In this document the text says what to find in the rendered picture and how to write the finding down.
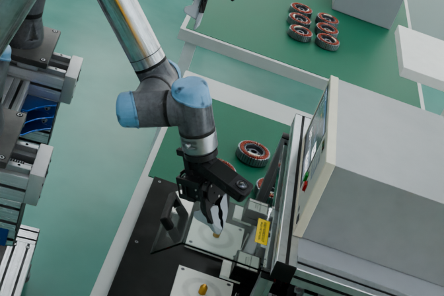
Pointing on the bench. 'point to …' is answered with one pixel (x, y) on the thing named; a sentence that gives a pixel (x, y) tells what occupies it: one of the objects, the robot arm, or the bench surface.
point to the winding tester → (376, 182)
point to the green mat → (224, 143)
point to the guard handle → (170, 210)
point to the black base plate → (160, 260)
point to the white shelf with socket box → (420, 57)
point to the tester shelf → (325, 275)
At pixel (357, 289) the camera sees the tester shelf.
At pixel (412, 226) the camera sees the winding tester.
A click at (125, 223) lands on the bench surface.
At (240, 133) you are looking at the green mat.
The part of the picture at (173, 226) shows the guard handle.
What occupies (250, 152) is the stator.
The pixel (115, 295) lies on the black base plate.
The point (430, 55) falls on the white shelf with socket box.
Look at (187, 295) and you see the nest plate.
